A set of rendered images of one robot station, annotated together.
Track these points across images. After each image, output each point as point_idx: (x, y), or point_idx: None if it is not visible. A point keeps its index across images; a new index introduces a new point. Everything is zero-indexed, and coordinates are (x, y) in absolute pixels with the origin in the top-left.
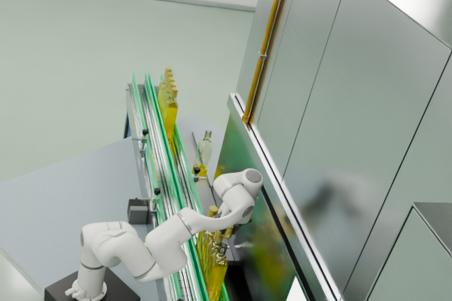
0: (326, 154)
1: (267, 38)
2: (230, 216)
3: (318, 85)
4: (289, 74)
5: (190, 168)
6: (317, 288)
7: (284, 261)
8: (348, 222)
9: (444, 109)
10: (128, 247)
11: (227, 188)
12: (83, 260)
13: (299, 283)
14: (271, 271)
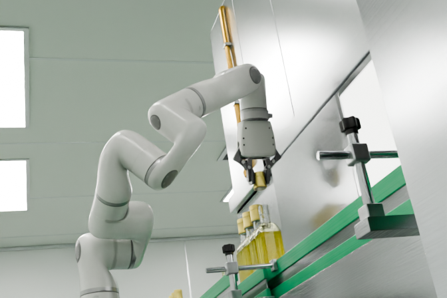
0: (303, 2)
1: None
2: (235, 69)
3: (275, 1)
4: (258, 56)
5: None
6: (355, 47)
7: (326, 122)
8: None
9: None
10: (130, 134)
11: (224, 71)
12: (84, 283)
13: (344, 88)
14: (326, 167)
